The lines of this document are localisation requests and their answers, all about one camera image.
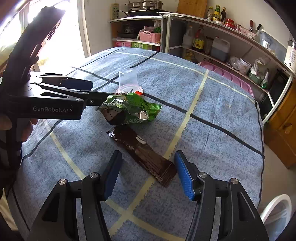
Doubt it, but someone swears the brown coffee sachet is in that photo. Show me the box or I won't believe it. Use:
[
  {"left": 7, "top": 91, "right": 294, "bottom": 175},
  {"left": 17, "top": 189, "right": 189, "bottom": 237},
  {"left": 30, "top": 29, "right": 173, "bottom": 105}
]
[{"left": 102, "top": 108, "right": 125, "bottom": 126}]

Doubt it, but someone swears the dark brown wrapper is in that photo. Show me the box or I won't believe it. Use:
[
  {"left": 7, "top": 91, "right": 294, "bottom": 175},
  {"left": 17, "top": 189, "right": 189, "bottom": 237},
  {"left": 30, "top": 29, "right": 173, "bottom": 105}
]
[{"left": 107, "top": 125, "right": 177, "bottom": 187}]

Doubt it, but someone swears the white trash bin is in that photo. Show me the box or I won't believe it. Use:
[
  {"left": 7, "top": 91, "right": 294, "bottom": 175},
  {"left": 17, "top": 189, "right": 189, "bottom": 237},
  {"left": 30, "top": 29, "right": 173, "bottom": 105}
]
[{"left": 260, "top": 194, "right": 292, "bottom": 241}]

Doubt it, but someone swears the person left hand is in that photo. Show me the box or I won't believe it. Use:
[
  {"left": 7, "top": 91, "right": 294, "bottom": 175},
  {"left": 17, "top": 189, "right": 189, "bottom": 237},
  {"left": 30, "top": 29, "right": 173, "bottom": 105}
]
[{"left": 0, "top": 113, "right": 38, "bottom": 142}]

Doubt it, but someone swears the clear plastic jelly cup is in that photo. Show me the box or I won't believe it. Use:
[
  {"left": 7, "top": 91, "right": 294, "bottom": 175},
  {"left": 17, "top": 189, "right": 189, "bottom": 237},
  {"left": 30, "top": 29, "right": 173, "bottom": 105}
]
[{"left": 115, "top": 68, "right": 144, "bottom": 95}]

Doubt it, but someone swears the green crumpled snack wrapper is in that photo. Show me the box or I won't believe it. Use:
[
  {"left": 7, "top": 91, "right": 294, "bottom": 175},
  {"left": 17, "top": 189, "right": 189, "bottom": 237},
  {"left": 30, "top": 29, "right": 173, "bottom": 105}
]
[{"left": 96, "top": 93, "right": 162, "bottom": 125}]

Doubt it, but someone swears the wooden cabinet door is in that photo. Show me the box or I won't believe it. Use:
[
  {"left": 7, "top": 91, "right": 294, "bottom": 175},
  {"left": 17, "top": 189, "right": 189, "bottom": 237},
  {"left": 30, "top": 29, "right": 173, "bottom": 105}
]
[{"left": 264, "top": 79, "right": 296, "bottom": 169}]

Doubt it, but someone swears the white power strip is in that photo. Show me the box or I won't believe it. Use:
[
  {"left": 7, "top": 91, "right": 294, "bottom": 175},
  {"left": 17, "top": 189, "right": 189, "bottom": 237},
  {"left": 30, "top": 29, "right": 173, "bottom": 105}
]
[{"left": 110, "top": 3, "right": 119, "bottom": 20}]

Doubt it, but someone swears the pink woven basket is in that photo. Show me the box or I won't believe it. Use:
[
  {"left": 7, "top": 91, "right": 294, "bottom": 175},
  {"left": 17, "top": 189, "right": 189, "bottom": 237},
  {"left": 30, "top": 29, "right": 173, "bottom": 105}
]
[{"left": 138, "top": 31, "right": 161, "bottom": 44}]

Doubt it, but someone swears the blue checked tablecloth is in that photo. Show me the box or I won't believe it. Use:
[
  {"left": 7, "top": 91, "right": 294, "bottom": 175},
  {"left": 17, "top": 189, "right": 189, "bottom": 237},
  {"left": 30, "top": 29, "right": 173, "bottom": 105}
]
[{"left": 8, "top": 47, "right": 264, "bottom": 240}]

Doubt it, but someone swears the steel cooking pot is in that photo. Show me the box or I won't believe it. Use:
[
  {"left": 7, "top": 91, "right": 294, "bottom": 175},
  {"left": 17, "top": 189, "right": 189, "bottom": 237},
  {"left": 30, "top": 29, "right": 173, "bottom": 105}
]
[{"left": 125, "top": 0, "right": 164, "bottom": 11}]

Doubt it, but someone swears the pink plastic storage lid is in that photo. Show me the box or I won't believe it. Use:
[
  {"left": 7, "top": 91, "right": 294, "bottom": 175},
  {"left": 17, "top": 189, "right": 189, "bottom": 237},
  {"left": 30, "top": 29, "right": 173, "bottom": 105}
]
[{"left": 198, "top": 61, "right": 254, "bottom": 97}]

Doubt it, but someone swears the dark sauce bottle yellow label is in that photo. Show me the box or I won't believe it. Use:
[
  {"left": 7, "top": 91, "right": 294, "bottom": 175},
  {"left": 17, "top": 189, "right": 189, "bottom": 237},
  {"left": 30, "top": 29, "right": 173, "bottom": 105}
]
[{"left": 192, "top": 25, "right": 205, "bottom": 52}]

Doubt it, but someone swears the white metal shelf rack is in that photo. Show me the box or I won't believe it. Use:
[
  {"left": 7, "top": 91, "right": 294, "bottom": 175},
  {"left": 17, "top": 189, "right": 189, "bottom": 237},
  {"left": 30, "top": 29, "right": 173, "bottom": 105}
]
[{"left": 110, "top": 12, "right": 295, "bottom": 123}]

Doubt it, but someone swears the white electric kettle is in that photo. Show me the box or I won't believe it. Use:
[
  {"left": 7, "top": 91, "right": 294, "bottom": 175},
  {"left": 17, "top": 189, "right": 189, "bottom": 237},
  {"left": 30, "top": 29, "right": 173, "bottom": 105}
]
[{"left": 284, "top": 40, "right": 296, "bottom": 73}]

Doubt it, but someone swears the white plastic jug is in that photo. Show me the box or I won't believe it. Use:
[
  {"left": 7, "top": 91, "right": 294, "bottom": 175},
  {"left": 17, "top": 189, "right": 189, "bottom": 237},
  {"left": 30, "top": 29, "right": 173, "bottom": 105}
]
[{"left": 210, "top": 36, "right": 230, "bottom": 62}]

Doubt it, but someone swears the clear storage box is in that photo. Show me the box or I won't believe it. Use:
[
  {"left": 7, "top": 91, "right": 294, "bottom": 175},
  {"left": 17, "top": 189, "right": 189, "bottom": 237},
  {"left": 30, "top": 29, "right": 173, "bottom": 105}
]
[{"left": 259, "top": 30, "right": 287, "bottom": 62}]

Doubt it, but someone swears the wooden cutting board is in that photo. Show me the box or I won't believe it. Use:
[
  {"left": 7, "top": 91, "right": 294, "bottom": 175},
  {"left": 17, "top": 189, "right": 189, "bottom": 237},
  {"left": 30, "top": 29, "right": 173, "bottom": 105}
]
[{"left": 177, "top": 0, "right": 208, "bottom": 18}]

